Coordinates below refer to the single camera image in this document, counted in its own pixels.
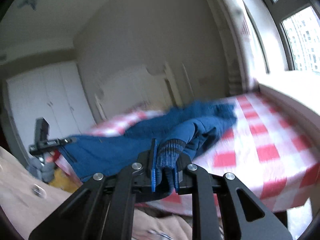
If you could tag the window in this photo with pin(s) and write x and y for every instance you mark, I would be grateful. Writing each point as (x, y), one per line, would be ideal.
(297, 22)

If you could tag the pink white checkered quilt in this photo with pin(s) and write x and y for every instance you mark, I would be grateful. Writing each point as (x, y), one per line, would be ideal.
(265, 149)

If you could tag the blue puffer jacket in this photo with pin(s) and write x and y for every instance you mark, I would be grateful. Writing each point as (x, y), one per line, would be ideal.
(191, 130)

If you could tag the striped curtain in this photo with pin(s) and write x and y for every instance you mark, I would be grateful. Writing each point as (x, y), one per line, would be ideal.
(242, 49)

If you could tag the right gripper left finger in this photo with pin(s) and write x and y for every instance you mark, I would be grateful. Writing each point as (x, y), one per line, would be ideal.
(103, 207)

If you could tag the red garment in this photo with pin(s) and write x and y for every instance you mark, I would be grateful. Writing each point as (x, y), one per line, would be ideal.
(52, 157)

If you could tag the yellow floral bed sheet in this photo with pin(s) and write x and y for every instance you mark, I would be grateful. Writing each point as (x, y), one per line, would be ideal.
(64, 182)

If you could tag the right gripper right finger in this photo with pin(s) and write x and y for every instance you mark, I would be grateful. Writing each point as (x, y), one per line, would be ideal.
(224, 206)

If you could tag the white wardrobe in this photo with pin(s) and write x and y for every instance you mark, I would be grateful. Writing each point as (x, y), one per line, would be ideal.
(53, 92)

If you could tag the white wooden headboard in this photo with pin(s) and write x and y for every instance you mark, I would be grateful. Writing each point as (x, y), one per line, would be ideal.
(124, 89)

